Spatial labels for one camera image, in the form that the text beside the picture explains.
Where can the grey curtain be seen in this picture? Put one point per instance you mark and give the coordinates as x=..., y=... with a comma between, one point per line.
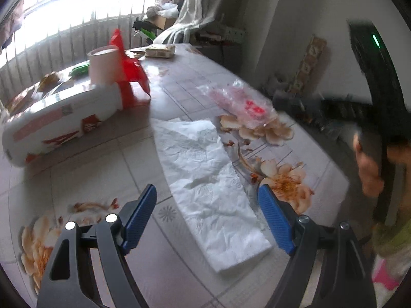
x=199, y=9

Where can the white toilet paper pack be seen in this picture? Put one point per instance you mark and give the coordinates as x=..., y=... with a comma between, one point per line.
x=64, y=118

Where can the person's right hand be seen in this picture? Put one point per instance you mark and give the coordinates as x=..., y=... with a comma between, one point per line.
x=369, y=173

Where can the white plastic bag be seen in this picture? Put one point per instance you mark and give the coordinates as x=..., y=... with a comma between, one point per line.
x=168, y=10

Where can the patterned decorative board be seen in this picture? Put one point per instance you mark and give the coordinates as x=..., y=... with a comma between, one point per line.
x=308, y=64

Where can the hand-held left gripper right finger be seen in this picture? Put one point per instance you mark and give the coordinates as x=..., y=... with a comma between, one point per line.
x=276, y=221

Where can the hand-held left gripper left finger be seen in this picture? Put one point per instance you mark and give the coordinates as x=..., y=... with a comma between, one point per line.
x=141, y=218

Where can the cardboard box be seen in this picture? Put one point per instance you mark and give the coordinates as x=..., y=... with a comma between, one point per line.
x=163, y=22

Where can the white tissue paper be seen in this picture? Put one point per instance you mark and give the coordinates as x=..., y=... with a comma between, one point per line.
x=205, y=183

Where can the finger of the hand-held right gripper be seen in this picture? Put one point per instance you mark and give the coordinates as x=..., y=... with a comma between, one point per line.
x=337, y=110

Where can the beige box-shaped packet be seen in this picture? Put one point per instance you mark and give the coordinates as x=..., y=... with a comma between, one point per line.
x=160, y=51

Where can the white plastic basket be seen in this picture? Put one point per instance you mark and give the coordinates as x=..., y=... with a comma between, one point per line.
x=235, y=33

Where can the metal window grille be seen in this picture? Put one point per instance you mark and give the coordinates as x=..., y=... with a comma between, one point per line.
x=64, y=32

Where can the clear plastic bag red print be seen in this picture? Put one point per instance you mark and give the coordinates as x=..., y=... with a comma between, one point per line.
x=244, y=102

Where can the pink cylindrical container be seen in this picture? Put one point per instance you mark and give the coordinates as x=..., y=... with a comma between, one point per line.
x=104, y=65

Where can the floral tablecloth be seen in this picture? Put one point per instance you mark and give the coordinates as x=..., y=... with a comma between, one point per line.
x=183, y=80

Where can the green packet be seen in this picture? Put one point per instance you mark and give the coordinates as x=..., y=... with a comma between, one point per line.
x=80, y=69

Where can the green plastic item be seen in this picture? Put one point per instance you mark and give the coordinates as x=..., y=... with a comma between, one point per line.
x=147, y=33

